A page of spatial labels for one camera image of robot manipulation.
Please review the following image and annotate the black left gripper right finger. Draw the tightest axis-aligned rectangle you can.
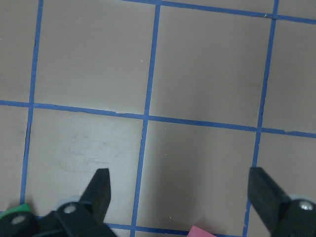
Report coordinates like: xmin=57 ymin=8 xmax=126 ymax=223
xmin=248 ymin=167 xmax=316 ymax=237

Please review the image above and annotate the pink foam cube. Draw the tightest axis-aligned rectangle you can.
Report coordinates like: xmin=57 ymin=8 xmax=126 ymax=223
xmin=187 ymin=226 xmax=216 ymax=237

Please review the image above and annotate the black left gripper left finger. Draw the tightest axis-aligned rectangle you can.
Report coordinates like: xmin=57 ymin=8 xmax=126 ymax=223
xmin=0 ymin=168 xmax=115 ymax=237

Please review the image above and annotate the green foam cube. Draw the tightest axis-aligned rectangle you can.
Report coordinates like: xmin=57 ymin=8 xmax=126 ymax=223
xmin=0 ymin=203 xmax=32 ymax=219

